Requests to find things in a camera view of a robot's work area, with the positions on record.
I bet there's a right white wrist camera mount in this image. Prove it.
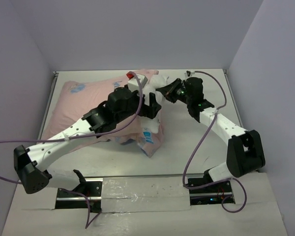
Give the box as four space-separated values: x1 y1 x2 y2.
184 70 195 79

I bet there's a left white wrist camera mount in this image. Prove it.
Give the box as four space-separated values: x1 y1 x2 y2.
126 72 148 92

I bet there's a blue and pink printed pillowcase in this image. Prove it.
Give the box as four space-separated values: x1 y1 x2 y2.
41 74 164 157

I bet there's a silver base mounting rail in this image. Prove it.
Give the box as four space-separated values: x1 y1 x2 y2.
55 176 234 213

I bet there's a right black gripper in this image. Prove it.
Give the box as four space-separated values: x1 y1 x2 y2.
157 78 193 105

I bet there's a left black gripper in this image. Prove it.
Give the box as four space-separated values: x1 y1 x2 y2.
115 88 160 122

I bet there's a white pillow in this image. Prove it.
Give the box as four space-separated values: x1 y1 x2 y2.
140 75 169 134

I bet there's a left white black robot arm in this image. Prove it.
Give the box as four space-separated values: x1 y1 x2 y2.
13 86 163 196

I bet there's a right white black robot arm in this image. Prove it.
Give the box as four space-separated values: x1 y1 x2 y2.
157 77 266 192

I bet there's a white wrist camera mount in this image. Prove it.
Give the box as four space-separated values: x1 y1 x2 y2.
126 72 148 92
184 70 195 79

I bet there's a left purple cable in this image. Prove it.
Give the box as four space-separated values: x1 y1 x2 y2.
0 78 143 229

